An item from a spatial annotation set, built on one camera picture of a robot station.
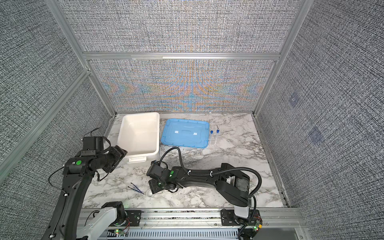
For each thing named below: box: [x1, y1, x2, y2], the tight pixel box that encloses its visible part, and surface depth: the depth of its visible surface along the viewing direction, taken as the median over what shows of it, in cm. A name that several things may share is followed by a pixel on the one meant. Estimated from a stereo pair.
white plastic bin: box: [117, 112, 160, 164], surface depth 98 cm
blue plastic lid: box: [161, 118, 210, 149], surface depth 109 cm
